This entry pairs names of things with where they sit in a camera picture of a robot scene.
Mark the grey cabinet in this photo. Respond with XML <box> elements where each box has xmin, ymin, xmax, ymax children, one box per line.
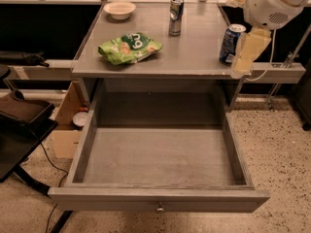
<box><xmin>73</xmin><ymin>3</ymin><xmax>237</xmax><ymax>127</ymax></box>

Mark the blue soda can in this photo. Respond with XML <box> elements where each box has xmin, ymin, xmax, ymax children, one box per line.
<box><xmin>219</xmin><ymin>23</ymin><xmax>246</xmax><ymax>65</ymax></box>

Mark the open grey top drawer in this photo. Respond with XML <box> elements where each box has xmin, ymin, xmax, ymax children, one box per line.
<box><xmin>48</xmin><ymin>81</ymin><xmax>271</xmax><ymax>214</ymax></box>

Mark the black floor cable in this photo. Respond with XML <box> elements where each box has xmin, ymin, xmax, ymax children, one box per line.
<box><xmin>39</xmin><ymin>142</ymin><xmax>70</xmax><ymax>233</ymax></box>

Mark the white bowl in box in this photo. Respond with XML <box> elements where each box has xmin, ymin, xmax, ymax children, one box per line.
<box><xmin>72</xmin><ymin>112</ymin><xmax>87</xmax><ymax>127</ymax></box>

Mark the white cable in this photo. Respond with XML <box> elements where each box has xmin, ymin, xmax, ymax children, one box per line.
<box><xmin>245</xmin><ymin>28</ymin><xmax>277</xmax><ymax>83</ymax></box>

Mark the metal rail frame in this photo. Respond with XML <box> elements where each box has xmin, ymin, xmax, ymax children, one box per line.
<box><xmin>246</xmin><ymin>24</ymin><xmax>311</xmax><ymax>111</ymax></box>

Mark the black tray stand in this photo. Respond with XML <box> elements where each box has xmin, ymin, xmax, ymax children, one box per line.
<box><xmin>0</xmin><ymin>64</ymin><xmax>57</xmax><ymax>195</ymax></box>

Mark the metal drawer knob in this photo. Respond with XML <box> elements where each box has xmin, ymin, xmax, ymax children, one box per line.
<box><xmin>155</xmin><ymin>204</ymin><xmax>165</xmax><ymax>214</ymax></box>

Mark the cardboard box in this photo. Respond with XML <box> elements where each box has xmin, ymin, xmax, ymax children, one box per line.
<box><xmin>52</xmin><ymin>82</ymin><xmax>88</xmax><ymax>159</ymax></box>

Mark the silver energy drink can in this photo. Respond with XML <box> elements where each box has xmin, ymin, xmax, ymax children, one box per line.
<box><xmin>169</xmin><ymin>0</ymin><xmax>184</xmax><ymax>36</ymax></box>

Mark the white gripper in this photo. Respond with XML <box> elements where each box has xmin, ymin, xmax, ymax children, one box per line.
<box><xmin>225</xmin><ymin>0</ymin><xmax>304</xmax><ymax>79</ymax></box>

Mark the green rice chip bag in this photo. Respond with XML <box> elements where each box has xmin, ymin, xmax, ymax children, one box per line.
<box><xmin>98</xmin><ymin>32</ymin><xmax>163</xmax><ymax>65</ymax></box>

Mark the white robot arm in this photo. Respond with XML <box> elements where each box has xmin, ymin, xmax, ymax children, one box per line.
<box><xmin>225</xmin><ymin>0</ymin><xmax>309</xmax><ymax>79</ymax></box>

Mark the white bowl on cabinet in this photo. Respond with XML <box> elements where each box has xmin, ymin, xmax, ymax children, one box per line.
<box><xmin>104</xmin><ymin>1</ymin><xmax>136</xmax><ymax>20</ymax></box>

